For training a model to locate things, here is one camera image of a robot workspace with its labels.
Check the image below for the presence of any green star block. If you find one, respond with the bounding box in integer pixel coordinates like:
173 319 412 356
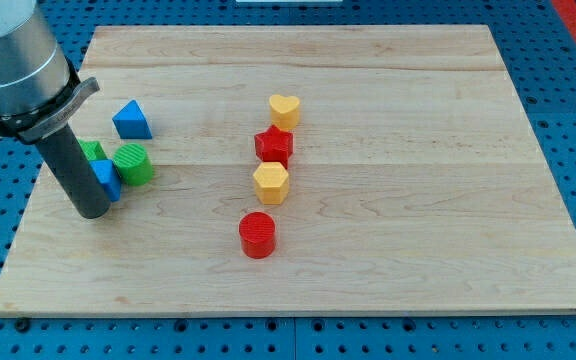
78 140 107 161

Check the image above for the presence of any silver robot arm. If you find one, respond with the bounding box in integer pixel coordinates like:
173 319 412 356
0 0 99 144

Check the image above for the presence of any red star block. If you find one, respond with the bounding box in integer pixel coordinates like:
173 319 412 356
254 125 293 169

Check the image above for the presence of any blue triangle block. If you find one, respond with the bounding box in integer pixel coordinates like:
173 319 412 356
112 100 152 139

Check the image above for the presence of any yellow hexagon block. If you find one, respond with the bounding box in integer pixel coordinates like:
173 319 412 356
253 162 290 205

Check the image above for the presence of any wooden board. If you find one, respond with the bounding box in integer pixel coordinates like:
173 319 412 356
0 25 576 318

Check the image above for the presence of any red cylinder block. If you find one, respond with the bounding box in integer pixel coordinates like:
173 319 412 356
238 212 276 259

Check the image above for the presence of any yellow heart block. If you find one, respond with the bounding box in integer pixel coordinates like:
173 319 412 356
268 94 301 131

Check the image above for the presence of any green cylinder block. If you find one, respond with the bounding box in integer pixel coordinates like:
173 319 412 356
113 143 154 186

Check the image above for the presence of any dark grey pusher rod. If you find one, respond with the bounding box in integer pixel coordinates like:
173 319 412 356
35 125 111 219

